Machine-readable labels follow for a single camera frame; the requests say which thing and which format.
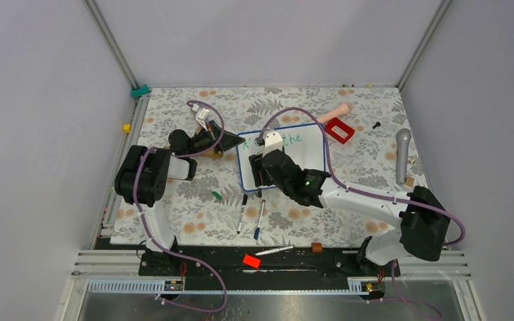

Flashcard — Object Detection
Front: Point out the silver microphone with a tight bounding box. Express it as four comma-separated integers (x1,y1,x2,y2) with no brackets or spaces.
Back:
396,128,412,185

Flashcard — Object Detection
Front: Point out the yellow small cube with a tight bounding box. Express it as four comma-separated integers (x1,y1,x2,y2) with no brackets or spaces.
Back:
122,124,131,134

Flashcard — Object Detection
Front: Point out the black whiteboard marker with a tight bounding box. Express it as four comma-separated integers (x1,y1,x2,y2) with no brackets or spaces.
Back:
236,194,248,235

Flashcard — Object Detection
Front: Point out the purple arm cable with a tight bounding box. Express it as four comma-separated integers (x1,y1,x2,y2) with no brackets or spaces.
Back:
256,106,466,321
132,100,229,313

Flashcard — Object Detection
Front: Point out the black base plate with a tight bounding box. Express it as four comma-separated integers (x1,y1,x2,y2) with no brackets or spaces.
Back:
94,237,400,294

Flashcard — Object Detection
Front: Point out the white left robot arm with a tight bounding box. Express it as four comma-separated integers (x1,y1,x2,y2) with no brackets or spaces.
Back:
114,120,246,275

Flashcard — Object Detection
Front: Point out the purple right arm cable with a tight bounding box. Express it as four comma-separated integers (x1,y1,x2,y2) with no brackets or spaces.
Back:
256,106,466,321

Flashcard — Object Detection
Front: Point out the red rectangular frame block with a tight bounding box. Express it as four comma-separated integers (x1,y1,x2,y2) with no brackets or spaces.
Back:
325,118,355,144

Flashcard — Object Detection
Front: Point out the teal corner clamp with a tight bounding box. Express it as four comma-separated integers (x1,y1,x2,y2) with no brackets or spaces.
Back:
131,84,151,99

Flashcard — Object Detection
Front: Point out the pink microphone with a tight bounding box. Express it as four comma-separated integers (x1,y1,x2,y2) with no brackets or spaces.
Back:
317,102,353,124

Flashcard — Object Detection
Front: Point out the green whiteboard marker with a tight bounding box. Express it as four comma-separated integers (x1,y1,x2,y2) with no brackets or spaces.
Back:
254,245,294,256

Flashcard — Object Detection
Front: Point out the wooden small cube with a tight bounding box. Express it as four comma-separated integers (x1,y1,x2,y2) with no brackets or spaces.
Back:
404,177,416,187

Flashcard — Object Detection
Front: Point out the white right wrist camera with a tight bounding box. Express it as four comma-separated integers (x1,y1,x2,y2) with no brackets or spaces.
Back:
262,131,284,155

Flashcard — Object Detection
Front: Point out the blue whiteboard marker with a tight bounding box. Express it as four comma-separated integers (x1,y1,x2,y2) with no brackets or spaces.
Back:
254,200,266,241

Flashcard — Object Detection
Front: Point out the green marker cap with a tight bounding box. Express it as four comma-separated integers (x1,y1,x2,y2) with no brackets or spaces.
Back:
211,191,223,201

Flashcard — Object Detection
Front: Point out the brown small block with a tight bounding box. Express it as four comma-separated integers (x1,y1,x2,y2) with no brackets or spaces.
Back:
311,242,323,253

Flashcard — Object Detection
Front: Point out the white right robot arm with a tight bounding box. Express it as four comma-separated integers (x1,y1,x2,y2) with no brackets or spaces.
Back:
248,150,450,276

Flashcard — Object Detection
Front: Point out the red flat card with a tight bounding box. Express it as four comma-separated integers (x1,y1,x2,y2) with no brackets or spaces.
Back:
242,254,261,269

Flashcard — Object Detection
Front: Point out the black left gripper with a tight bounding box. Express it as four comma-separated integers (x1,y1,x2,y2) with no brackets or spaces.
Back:
186,120,244,157

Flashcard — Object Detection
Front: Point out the blue framed whiteboard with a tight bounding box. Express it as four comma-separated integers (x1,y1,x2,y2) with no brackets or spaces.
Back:
237,123,326,192

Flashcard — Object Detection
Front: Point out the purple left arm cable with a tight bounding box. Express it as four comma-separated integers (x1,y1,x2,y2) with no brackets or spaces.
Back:
132,100,229,313

